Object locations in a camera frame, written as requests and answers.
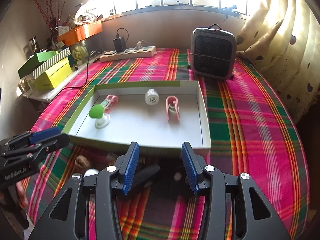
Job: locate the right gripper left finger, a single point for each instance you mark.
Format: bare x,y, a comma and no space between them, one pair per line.
67,216

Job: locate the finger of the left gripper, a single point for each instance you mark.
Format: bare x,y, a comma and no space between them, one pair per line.
47,146
42,134

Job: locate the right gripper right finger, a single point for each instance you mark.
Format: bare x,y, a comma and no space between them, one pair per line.
253,216

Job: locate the pale blue egg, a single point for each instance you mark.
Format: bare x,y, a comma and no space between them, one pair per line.
91,172

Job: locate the green mushroom suction stand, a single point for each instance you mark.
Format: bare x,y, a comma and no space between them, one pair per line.
101,118

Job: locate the black round magnetic disc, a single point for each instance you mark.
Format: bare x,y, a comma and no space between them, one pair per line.
171,180

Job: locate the pink clip holder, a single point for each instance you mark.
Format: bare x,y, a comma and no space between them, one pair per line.
172,108

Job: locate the black silver shaver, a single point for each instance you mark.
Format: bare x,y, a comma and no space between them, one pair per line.
145,177

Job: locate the carved walnut on cloth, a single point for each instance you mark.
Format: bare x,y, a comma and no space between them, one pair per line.
82,164

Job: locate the yellow green box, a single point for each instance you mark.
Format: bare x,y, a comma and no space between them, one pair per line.
53,76

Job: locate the pink case with lens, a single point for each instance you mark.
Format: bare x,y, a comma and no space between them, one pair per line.
109,102

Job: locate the striped green box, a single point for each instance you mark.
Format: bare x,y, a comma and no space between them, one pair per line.
41,62

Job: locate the plaid bed cloth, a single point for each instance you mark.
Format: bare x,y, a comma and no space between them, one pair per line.
250,130

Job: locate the orange shelf box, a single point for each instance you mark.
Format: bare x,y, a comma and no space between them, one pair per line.
80,33

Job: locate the green white cardboard tray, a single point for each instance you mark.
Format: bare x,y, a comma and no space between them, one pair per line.
133,120

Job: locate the red berry branches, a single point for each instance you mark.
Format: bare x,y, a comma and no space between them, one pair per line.
46,9

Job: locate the black charger adapter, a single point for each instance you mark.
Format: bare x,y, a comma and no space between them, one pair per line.
119,44

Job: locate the white plug on strip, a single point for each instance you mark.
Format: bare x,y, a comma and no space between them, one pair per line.
141,44

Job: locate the white power strip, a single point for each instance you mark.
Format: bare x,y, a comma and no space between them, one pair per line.
130,53

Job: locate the grey portable heater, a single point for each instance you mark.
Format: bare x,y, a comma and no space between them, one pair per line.
212,52

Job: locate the cream heart curtain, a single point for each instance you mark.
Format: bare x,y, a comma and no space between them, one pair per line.
281,39

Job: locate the black window latch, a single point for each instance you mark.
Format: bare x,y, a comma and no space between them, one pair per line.
228,11

